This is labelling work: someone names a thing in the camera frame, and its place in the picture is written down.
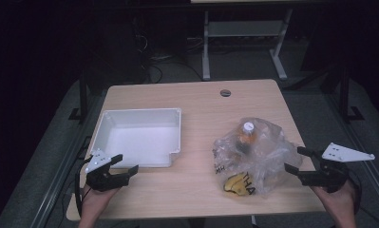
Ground white plastic bin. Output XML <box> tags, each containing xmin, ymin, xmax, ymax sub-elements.
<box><xmin>89</xmin><ymin>107</ymin><xmax>182</xmax><ymax>169</ymax></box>

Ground black metal stand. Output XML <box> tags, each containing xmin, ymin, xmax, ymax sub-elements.
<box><xmin>319</xmin><ymin>64</ymin><xmax>366</xmax><ymax>124</ymax></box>
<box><xmin>67</xmin><ymin>69</ymin><xmax>90</xmax><ymax>124</ymax></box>

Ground metal floor rail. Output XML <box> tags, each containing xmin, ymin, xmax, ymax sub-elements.
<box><xmin>324</xmin><ymin>93</ymin><xmax>379</xmax><ymax>207</ymax></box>
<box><xmin>28</xmin><ymin>94</ymin><xmax>110</xmax><ymax>228</ymax></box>

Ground orange drink bottle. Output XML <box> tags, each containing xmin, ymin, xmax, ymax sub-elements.
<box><xmin>234</xmin><ymin>122</ymin><xmax>258</xmax><ymax>156</ymax></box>

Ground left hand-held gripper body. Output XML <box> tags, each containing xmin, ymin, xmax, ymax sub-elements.
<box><xmin>85</xmin><ymin>148</ymin><xmax>131</xmax><ymax>193</ymax></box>

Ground person's left hand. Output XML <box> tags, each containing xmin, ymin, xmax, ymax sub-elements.
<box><xmin>80</xmin><ymin>184</ymin><xmax>121</xmax><ymax>220</ymax></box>

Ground black floor cables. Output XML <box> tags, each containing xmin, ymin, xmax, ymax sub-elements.
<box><xmin>136</xmin><ymin>32</ymin><xmax>204</xmax><ymax>84</ymax></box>

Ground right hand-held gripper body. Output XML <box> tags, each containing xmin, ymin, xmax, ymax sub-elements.
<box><xmin>298</xmin><ymin>142</ymin><xmax>376</xmax><ymax>194</ymax></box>

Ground clear plastic bag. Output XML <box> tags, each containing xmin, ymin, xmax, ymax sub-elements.
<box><xmin>212</xmin><ymin>117</ymin><xmax>304</xmax><ymax>198</ymax></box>

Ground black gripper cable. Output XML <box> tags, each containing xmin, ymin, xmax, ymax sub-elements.
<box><xmin>74</xmin><ymin>157</ymin><xmax>94</xmax><ymax>219</ymax></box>

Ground person's right hand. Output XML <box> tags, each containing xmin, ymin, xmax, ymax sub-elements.
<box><xmin>310</xmin><ymin>180</ymin><xmax>358</xmax><ymax>223</ymax></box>

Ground white metal desk frame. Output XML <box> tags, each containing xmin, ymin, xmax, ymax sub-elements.
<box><xmin>190</xmin><ymin>0</ymin><xmax>294</xmax><ymax>82</ymax></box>

